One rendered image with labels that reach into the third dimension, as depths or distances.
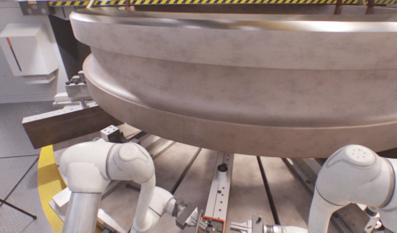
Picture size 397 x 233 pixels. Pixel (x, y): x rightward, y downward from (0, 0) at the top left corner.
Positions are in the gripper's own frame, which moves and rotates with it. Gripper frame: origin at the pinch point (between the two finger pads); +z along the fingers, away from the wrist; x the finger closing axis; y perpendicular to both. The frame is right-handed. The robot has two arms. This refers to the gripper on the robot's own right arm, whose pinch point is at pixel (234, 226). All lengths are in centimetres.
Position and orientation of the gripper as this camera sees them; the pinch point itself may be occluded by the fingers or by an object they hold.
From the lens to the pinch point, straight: 114.8
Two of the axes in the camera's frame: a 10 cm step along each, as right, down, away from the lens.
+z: -9.7, -1.0, 2.0
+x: -2.3, 4.7, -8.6
